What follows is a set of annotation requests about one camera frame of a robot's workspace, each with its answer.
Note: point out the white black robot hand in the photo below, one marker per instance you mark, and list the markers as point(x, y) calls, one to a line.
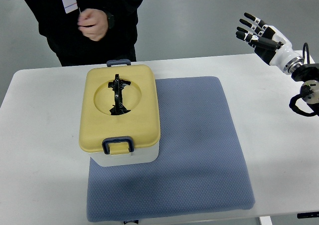
point(269, 44)

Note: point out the person's bare hand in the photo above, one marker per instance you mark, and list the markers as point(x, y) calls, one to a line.
point(93, 24)

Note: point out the yellow box lid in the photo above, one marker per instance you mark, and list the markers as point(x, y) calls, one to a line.
point(120, 110)

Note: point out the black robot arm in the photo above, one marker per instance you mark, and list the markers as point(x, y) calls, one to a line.
point(309, 91)

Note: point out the white storage box base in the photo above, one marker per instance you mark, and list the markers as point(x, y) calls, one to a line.
point(139, 155)

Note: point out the person in black clothes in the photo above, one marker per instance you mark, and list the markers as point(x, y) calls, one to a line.
point(72, 47)

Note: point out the blue foam mat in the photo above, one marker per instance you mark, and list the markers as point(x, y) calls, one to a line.
point(200, 167)

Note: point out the black table control panel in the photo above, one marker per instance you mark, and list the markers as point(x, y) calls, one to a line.
point(308, 215)

